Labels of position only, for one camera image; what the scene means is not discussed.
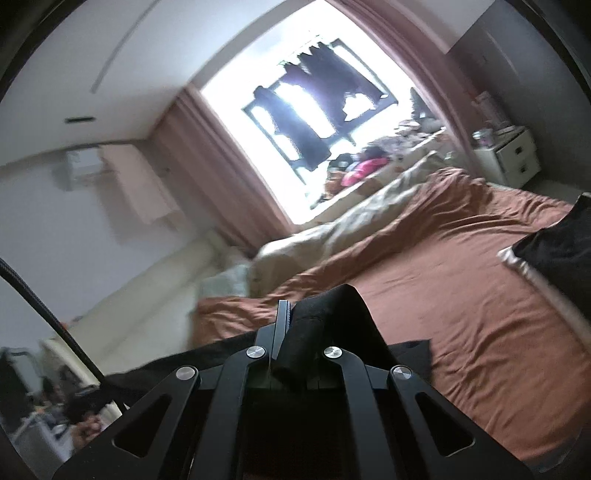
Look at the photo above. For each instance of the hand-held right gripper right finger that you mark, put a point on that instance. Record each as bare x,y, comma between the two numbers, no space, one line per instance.
341,364

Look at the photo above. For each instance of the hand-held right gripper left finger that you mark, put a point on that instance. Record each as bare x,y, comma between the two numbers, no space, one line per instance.
282,323

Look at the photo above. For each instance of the black long-sleeved shirt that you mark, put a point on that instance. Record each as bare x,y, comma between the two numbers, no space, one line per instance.
351,318

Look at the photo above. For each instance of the folded black clothes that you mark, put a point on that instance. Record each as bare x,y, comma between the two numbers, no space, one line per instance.
558,254

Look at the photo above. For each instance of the person's left hand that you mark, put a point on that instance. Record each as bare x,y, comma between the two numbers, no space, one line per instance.
87,428

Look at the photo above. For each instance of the white pillow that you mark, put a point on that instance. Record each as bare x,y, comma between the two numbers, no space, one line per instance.
226,281

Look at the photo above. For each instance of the beige duvet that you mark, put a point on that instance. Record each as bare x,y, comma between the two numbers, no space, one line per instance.
332,235

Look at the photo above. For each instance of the bed with brown sheet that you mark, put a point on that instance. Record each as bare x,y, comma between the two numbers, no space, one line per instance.
438,300

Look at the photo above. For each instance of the cream padded headboard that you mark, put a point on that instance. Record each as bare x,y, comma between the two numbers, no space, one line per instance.
152,286

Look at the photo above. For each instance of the pink cloth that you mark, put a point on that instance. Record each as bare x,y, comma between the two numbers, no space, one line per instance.
364,168

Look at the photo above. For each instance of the pink curtain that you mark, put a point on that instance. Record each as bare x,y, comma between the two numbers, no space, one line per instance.
415,55
207,161

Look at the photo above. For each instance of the hanging dark trousers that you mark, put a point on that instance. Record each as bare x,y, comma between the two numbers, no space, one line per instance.
295,124

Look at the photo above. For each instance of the air conditioner with cloth cover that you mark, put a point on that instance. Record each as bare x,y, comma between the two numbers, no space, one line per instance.
138,184

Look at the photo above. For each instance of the window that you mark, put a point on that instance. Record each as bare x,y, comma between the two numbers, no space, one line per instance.
231,92

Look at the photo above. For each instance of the hanging dark shirts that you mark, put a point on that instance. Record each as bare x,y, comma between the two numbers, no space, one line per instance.
332,78

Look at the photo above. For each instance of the white nightstand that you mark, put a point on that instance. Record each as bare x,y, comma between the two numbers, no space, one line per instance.
508,157

